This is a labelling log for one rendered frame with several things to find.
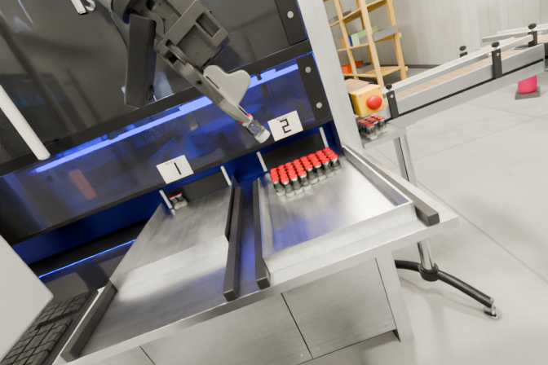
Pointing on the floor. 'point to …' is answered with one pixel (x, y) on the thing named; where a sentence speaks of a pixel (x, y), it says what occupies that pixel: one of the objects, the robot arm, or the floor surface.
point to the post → (339, 105)
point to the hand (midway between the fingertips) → (239, 117)
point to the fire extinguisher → (528, 89)
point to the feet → (453, 285)
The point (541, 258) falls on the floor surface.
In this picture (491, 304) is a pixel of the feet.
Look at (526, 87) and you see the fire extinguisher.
